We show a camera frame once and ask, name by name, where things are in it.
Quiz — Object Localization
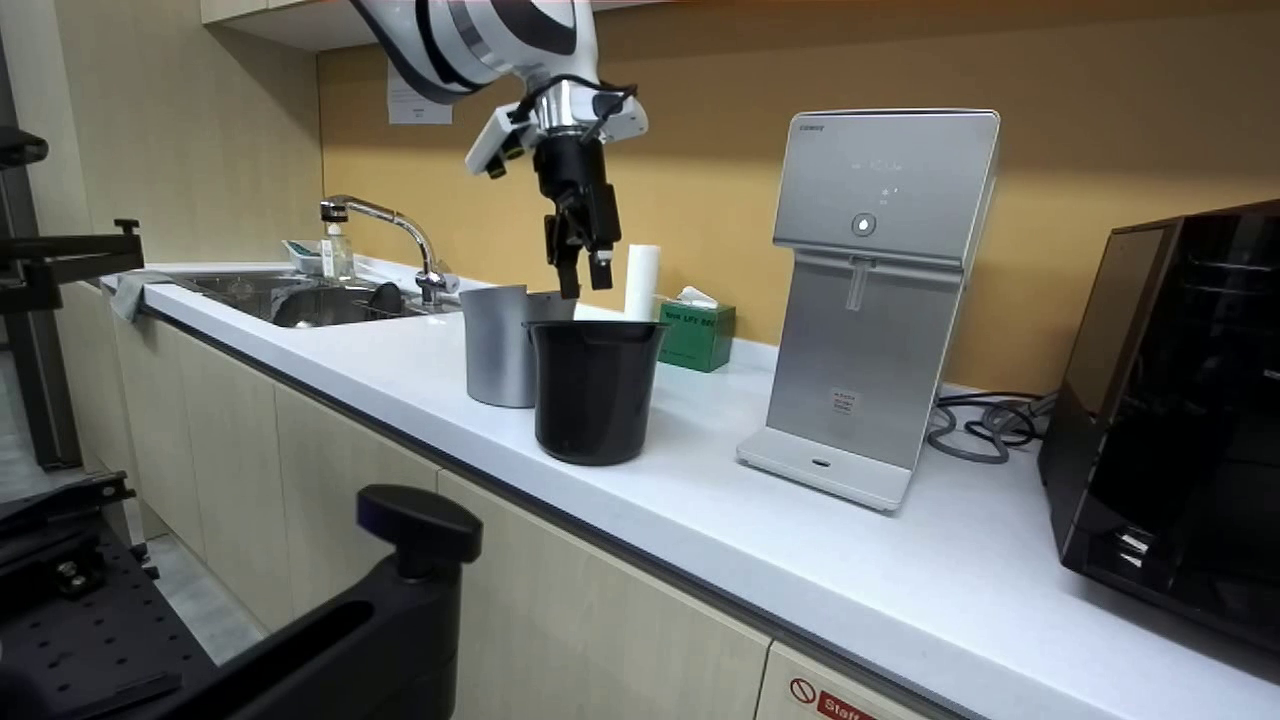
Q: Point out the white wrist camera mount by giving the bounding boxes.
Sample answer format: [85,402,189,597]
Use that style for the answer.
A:
[464,75,647,176]

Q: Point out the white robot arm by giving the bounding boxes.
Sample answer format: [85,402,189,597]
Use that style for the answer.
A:
[353,0,647,301]

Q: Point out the wood cabinet fronts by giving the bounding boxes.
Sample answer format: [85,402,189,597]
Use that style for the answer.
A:
[56,281,934,720]

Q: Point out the black metal frame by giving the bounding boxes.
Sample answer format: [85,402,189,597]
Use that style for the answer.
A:
[0,52,143,472]

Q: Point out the black plastic cup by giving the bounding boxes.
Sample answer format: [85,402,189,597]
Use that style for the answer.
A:
[532,321,658,463]

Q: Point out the silver water dispenser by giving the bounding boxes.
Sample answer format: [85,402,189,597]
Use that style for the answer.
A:
[735,110,998,514]

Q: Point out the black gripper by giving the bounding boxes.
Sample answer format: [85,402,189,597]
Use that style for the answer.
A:
[537,136,619,301]

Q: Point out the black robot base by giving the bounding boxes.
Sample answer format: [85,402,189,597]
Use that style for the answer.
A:
[0,470,487,720]

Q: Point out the black power cable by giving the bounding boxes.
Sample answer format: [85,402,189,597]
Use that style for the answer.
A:
[924,387,1060,470]

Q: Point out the green tissue box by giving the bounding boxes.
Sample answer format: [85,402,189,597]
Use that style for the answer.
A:
[658,289,735,372]

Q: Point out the chrome sink faucet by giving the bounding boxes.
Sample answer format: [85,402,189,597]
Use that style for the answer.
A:
[319,192,454,301]

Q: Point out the black microwave oven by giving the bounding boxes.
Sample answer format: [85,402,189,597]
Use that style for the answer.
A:
[1038,201,1280,656]

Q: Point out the grey plastic cup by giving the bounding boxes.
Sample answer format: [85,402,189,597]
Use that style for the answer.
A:
[461,284,574,407]

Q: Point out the white paper roll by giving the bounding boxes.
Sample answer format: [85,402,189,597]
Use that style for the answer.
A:
[622,246,658,321]

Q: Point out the steel sink basin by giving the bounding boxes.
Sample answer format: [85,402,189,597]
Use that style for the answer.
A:
[180,271,428,327]

